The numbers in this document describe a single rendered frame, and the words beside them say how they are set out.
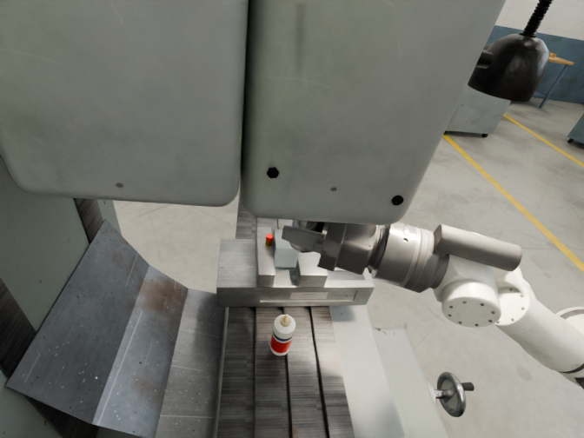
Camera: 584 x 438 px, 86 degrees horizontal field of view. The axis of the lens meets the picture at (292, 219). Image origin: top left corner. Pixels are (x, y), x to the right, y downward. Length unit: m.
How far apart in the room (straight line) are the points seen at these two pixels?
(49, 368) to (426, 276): 0.53
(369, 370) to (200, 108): 0.69
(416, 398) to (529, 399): 1.29
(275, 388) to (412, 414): 0.41
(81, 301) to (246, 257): 0.32
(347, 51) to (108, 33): 0.16
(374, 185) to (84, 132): 0.25
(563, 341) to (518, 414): 1.54
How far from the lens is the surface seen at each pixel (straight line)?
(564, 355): 0.61
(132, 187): 0.30
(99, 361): 0.65
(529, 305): 0.54
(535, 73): 0.46
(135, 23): 0.25
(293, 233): 0.44
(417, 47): 0.28
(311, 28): 0.26
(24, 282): 0.54
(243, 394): 0.65
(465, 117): 5.04
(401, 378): 0.98
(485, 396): 2.06
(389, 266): 0.44
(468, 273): 0.46
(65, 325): 0.61
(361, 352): 0.83
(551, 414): 2.24
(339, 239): 0.42
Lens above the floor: 1.53
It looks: 38 degrees down
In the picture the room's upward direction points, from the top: 10 degrees clockwise
